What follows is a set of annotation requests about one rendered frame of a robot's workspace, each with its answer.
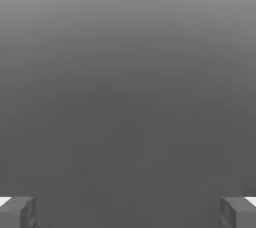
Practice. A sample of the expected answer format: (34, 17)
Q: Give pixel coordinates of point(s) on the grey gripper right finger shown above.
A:
(240, 212)

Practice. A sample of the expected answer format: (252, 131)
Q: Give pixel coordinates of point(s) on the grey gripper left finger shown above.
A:
(16, 212)

